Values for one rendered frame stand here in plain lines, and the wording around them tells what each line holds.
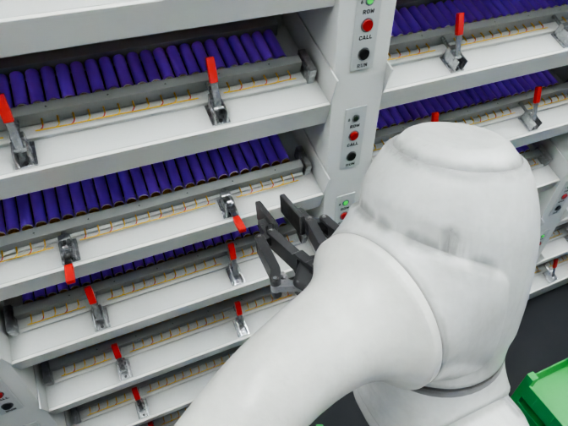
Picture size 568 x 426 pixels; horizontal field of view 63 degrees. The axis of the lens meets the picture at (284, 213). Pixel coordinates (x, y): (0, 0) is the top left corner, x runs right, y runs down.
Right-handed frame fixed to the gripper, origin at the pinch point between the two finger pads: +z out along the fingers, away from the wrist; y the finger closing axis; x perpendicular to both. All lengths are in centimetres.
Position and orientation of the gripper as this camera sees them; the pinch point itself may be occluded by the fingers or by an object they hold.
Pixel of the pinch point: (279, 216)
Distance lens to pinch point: 64.4
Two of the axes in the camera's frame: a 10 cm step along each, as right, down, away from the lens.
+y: 9.2, -2.7, 2.9
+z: -3.9, -4.7, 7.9
